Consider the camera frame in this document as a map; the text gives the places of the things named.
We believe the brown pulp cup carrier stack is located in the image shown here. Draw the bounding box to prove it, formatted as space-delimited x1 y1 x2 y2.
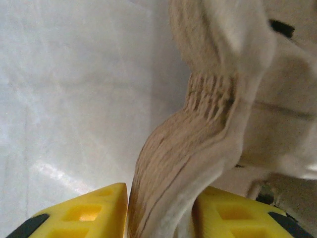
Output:
127 0 317 238

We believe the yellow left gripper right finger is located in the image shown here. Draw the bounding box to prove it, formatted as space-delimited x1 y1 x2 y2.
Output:
195 185 316 238

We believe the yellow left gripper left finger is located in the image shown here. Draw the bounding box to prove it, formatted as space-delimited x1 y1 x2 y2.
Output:
4 182 129 238

